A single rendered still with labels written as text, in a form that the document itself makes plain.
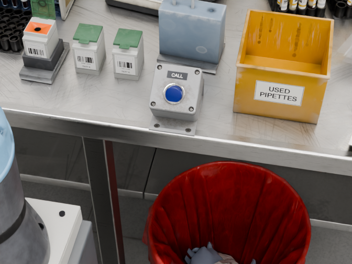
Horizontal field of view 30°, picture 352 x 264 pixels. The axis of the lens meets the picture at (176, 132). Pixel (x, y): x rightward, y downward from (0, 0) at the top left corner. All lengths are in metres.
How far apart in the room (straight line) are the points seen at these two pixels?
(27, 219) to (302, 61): 0.54
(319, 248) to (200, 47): 1.00
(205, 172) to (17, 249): 0.81
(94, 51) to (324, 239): 1.11
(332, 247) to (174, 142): 1.03
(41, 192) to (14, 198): 1.32
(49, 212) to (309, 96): 0.40
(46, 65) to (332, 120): 0.46
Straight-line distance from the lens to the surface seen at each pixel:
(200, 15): 1.03
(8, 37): 1.14
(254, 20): 1.06
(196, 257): 1.62
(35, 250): 0.79
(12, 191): 0.72
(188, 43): 1.07
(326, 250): 1.94
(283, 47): 1.09
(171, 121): 1.00
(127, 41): 1.04
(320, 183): 1.73
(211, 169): 1.51
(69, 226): 0.86
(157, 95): 0.96
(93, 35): 1.05
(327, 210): 1.68
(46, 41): 1.05
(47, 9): 1.07
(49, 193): 2.04
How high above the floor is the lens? 1.61
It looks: 48 degrees down
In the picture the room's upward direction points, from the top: straight up
